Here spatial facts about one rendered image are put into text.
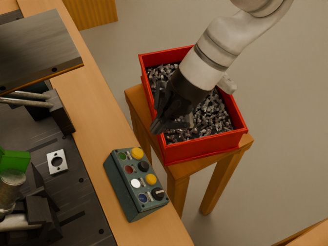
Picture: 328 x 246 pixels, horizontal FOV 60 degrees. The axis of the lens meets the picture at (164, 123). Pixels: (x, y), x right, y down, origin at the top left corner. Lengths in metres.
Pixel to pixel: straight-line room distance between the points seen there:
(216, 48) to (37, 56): 0.33
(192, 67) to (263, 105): 1.50
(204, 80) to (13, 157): 0.34
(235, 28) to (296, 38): 2.01
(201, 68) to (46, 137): 0.44
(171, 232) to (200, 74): 0.33
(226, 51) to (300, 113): 1.57
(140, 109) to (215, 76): 0.42
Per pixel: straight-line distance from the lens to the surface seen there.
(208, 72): 0.49
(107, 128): 0.74
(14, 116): 0.83
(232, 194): 1.64
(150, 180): 0.62
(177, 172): 0.78
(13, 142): 0.79
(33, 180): 0.65
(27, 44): 0.63
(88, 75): 0.85
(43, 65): 0.58
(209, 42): 0.48
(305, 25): 2.63
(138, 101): 0.89
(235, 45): 0.48
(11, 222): 0.60
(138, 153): 0.65
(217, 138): 0.71
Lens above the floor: 1.52
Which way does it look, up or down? 59 degrees down
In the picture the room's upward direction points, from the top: straight up
